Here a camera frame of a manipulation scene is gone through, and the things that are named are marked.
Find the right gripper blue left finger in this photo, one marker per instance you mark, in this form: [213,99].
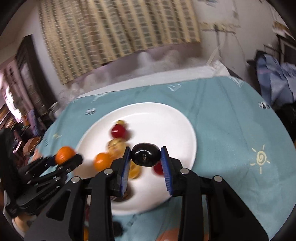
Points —
[124,171]

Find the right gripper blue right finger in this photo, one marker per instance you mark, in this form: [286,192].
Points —
[167,169]

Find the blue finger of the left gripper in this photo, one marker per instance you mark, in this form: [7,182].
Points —
[71,164]
[45,162]

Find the red plum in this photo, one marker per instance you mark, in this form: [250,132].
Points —
[118,131]
[158,168]

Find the yellow orange fruit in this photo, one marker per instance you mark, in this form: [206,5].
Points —
[134,171]

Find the large orange tangerine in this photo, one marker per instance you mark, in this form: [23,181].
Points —
[64,154]

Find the tan round fruit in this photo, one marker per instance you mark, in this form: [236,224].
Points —
[116,147]

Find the dark plum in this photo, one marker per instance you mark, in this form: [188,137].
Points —
[117,229]
[145,154]

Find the dark wrinkled passion fruit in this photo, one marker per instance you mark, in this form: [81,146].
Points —
[127,195]

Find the small orange tangerine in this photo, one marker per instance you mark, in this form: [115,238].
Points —
[102,161]

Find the small yellow fruit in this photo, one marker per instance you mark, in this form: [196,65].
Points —
[121,122]

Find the person left hand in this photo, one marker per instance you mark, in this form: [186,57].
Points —
[22,223]

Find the white oval plate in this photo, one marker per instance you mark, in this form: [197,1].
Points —
[150,127]

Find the dark framed painting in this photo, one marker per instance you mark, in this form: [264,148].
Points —
[33,78]

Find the checkered beige curtain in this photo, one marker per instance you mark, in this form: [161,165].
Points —
[81,36]

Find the blue clothes pile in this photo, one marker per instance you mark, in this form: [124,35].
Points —
[277,81]

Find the wall power strip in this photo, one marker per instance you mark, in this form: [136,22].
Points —
[220,27]

